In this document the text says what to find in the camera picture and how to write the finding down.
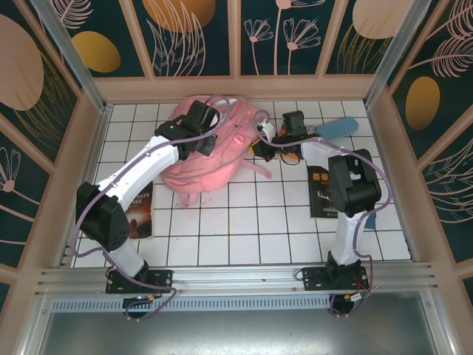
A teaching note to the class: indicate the pink backpack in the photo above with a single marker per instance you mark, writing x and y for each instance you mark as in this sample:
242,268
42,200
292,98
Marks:
225,162

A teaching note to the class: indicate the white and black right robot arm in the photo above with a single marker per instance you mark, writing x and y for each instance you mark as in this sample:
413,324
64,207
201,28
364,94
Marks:
343,236

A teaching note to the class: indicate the yellow power connector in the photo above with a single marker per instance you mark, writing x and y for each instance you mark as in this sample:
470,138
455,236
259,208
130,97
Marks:
152,297
348,297

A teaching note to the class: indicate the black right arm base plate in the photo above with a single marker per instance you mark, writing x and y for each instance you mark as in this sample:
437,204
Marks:
314,279

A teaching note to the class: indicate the light blue pencil case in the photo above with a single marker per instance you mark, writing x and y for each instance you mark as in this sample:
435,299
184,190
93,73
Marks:
338,127

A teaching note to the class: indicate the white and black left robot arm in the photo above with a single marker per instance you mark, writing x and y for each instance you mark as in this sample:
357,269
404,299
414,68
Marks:
155,162

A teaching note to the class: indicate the aluminium frame post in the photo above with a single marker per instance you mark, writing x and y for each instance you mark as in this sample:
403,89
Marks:
397,55
74,55

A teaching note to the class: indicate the book with sunset cover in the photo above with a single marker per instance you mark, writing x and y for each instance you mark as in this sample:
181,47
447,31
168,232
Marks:
142,218

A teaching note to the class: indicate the aluminium side rail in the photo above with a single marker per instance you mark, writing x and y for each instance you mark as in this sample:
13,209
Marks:
384,148
97,140

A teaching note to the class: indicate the aluminium mounting rail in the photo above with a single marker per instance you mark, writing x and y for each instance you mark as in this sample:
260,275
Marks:
236,277

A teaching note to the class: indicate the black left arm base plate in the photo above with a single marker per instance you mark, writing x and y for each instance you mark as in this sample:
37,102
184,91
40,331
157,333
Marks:
162,279

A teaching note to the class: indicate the grey metal sheet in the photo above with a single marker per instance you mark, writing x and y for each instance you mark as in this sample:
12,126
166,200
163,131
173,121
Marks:
236,333

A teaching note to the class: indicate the dark blue cloth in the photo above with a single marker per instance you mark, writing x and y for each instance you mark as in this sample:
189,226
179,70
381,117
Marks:
370,222

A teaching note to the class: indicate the black book with yellow title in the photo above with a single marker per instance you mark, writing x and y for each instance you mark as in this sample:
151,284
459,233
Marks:
318,192

